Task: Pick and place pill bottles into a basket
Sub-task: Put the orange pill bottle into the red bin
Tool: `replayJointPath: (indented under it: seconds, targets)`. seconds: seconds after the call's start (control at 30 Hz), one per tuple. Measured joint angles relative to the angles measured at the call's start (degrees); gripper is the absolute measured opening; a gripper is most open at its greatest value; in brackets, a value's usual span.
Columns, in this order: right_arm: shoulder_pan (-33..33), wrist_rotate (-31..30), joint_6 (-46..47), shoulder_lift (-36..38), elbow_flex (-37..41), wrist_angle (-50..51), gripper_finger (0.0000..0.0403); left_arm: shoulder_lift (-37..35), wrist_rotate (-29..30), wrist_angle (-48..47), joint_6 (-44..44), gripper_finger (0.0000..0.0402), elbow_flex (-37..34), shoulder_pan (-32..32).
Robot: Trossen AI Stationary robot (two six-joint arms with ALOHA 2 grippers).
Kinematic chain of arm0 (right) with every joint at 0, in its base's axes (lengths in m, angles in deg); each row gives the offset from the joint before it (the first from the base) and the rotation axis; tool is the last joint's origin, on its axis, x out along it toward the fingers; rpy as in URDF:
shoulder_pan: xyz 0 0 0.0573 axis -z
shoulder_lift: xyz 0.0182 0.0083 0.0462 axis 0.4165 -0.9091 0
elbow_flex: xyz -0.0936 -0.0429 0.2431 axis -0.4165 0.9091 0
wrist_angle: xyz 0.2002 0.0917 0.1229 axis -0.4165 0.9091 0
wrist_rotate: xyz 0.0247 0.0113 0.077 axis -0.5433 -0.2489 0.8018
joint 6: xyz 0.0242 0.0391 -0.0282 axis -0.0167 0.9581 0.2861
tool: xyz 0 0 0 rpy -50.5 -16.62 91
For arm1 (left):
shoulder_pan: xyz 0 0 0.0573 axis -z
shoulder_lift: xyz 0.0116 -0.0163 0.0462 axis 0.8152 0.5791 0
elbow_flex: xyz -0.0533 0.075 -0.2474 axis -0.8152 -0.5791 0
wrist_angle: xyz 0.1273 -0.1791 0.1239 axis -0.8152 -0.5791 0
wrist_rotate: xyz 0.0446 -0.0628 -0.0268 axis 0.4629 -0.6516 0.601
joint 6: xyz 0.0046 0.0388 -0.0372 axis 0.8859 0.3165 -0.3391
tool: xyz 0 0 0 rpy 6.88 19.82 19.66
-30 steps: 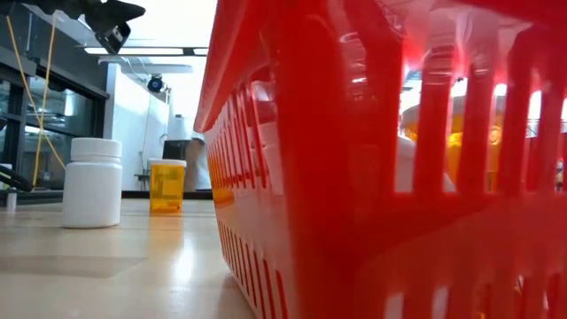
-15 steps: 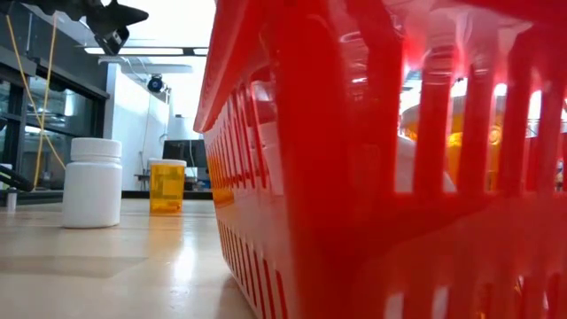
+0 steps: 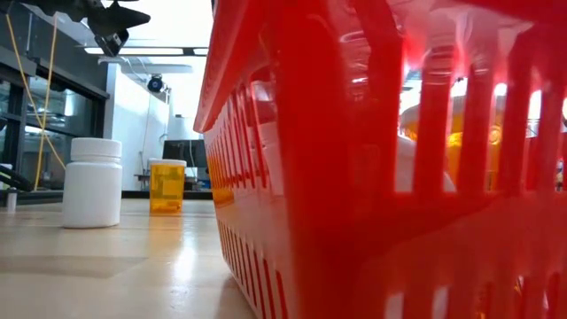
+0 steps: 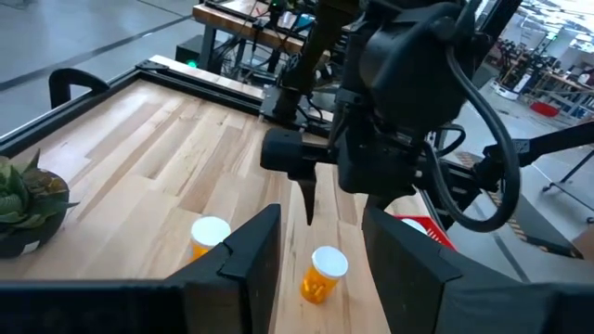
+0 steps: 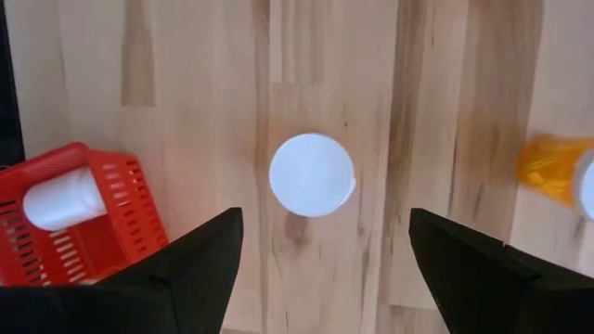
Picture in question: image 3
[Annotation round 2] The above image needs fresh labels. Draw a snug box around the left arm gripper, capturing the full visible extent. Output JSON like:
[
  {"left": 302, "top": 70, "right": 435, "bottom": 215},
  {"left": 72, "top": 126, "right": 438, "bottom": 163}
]
[{"left": 42, "top": 0, "right": 151, "bottom": 33}]

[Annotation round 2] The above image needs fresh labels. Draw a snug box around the amber pill bottle white cap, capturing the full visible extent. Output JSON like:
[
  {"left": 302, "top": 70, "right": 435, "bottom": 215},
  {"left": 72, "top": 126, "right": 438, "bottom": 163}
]
[
  {"left": 149, "top": 159, "right": 188, "bottom": 215},
  {"left": 400, "top": 95, "right": 537, "bottom": 191}
]

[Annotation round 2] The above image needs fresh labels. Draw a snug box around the red plastic basket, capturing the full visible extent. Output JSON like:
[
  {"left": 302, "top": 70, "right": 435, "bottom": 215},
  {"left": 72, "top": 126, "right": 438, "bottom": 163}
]
[{"left": 193, "top": 0, "right": 567, "bottom": 319}]

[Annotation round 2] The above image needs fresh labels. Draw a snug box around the long ceiling light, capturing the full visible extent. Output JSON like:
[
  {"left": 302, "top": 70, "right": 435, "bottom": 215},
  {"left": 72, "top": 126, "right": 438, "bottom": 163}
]
[{"left": 83, "top": 46, "right": 209, "bottom": 58}]

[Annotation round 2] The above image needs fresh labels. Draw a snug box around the black computer monitor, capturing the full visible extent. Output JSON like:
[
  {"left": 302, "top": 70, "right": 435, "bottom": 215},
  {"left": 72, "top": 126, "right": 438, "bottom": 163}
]
[{"left": 161, "top": 139, "right": 209, "bottom": 168}]

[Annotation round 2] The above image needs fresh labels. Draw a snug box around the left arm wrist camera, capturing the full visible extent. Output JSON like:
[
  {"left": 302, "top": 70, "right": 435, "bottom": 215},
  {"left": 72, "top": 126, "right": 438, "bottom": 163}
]
[{"left": 93, "top": 27, "right": 130, "bottom": 58}]

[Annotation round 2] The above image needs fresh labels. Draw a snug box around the black dome camera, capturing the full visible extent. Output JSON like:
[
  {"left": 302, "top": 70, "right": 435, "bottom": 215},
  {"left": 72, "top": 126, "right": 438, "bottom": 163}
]
[{"left": 146, "top": 74, "right": 166, "bottom": 94}]

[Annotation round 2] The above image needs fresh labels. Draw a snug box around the yellow extension cable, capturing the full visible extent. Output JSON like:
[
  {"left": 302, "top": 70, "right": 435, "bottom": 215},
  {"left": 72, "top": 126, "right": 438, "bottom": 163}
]
[{"left": 4, "top": 12, "right": 67, "bottom": 191}]

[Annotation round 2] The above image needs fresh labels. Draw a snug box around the dark glass partition frame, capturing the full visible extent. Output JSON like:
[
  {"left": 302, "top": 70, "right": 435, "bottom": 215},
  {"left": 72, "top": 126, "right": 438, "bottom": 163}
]
[{"left": 0, "top": 43, "right": 111, "bottom": 191}]

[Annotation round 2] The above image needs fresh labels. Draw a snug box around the black aluminium table frame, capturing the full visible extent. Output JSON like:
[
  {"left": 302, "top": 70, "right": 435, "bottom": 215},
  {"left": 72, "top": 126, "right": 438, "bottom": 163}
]
[{"left": 0, "top": 189, "right": 214, "bottom": 207}]

